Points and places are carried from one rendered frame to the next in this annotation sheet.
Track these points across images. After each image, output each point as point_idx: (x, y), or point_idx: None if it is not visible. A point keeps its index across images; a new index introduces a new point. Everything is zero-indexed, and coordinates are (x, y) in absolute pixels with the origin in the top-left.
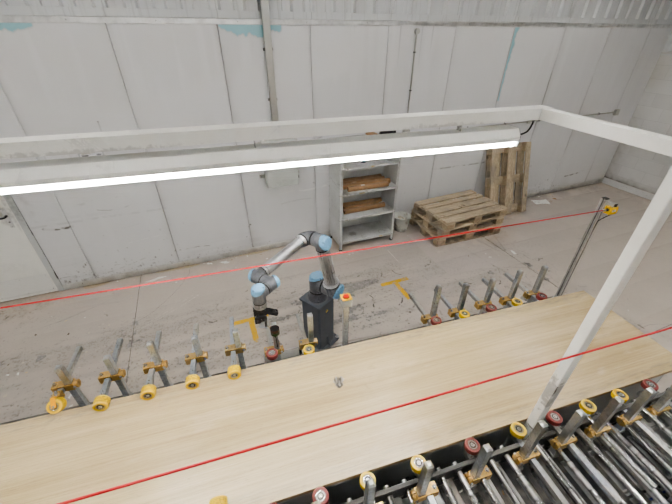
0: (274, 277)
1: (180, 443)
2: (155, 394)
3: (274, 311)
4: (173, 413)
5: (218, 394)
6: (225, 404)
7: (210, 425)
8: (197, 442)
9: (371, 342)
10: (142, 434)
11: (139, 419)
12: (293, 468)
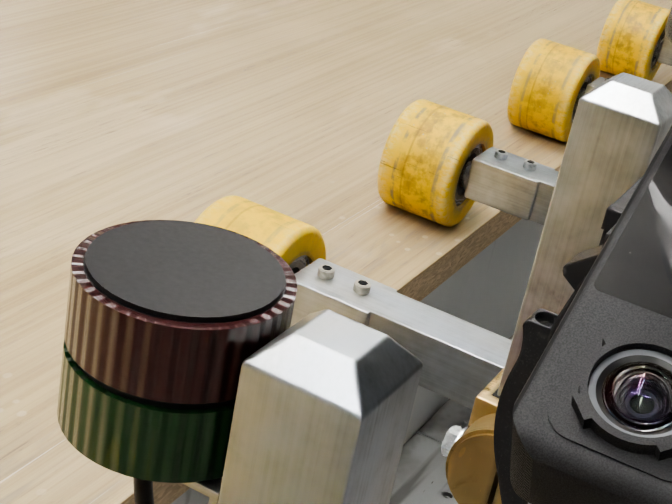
0: None
1: (93, 57)
2: (535, 141)
3: (620, 340)
4: (312, 113)
5: (193, 221)
6: (61, 197)
7: (23, 118)
8: (5, 70)
9: None
10: (317, 52)
11: (420, 76)
12: None
